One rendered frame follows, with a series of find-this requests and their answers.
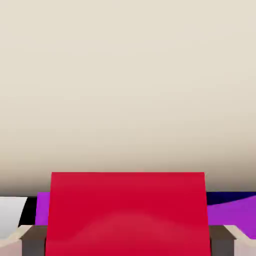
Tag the large white box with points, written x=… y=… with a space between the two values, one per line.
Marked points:
x=10 y=216

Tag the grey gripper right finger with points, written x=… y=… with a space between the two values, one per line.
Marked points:
x=222 y=242

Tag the small red cube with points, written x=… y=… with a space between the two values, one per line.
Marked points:
x=128 y=210

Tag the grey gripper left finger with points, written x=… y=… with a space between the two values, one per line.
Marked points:
x=33 y=242

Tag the large purple box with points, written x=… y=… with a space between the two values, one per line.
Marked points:
x=230 y=217

